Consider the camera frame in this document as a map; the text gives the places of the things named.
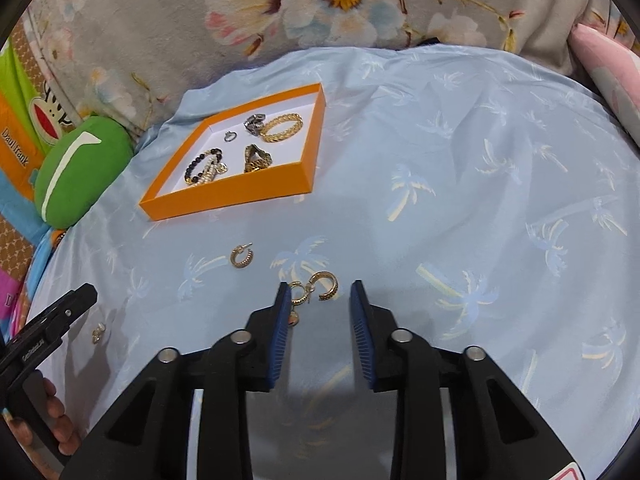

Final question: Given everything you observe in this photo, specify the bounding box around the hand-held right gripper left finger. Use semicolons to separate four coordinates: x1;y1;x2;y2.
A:
60;281;293;480

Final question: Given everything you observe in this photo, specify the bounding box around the gold leaf bangle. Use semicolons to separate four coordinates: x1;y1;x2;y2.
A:
259;113;304;143

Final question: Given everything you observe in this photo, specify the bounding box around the pearl bracelet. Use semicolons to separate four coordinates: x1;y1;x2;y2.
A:
192;157;230;186

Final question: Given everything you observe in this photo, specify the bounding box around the grey floral blanket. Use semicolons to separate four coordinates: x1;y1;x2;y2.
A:
20;0;633;133

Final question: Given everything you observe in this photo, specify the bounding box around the green cushion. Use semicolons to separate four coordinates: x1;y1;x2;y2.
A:
34;115;135;227

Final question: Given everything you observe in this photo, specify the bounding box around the gold wristwatch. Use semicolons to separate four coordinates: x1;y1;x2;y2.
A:
243;143;275;174

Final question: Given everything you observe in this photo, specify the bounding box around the small gold hoop earring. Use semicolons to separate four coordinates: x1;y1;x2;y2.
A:
230;243;254;269

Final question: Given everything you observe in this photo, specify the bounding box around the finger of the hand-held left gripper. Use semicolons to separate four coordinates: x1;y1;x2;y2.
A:
22;283;98;342

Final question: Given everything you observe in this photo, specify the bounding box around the colourful cartoon printed blanket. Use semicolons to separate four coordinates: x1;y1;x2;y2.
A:
0;25;83;341

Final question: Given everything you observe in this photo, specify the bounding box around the gold hoop earring dark trim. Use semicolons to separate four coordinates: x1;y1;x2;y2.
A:
309;271;340;302

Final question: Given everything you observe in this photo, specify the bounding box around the black bead bracelet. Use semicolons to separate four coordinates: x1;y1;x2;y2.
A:
184;147;224;186

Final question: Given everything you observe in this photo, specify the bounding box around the person's left hand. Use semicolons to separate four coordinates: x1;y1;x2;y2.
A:
0;377;82;480

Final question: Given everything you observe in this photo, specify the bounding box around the pink pillow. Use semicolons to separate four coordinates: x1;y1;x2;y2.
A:
570;22;640;148

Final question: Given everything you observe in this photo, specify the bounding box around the orange cardboard box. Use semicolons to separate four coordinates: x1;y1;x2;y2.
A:
138;82;327;222

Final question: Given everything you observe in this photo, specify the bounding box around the gold pearl drop earring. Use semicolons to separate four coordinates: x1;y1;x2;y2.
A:
288;281;315;328

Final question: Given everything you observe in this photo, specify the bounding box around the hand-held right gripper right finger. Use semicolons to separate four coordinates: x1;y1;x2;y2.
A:
350;280;586;480

